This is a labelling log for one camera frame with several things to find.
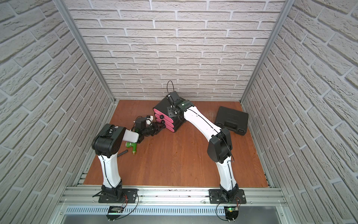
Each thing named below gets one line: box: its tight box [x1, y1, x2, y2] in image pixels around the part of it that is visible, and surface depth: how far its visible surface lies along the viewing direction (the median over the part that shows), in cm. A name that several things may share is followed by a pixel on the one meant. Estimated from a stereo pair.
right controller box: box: [223, 205, 239, 223], surface depth 72 cm
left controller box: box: [105, 205, 123, 221], surface depth 71 cm
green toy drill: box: [124, 141, 138, 155], surface depth 92 cm
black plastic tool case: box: [214, 106, 249, 136], surface depth 102 cm
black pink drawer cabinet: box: [152, 96, 187, 133], surface depth 94 cm
